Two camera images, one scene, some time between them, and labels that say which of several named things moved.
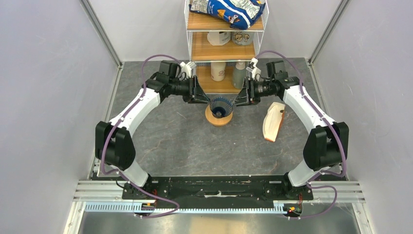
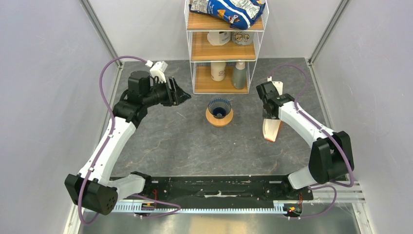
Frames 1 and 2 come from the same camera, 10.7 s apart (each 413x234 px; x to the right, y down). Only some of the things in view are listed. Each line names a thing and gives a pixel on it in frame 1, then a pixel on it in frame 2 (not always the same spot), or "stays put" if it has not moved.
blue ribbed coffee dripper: (220, 107) stays put
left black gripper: (198, 94) to (176, 96)
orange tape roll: (217, 122) stays put
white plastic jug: (218, 38) stays put
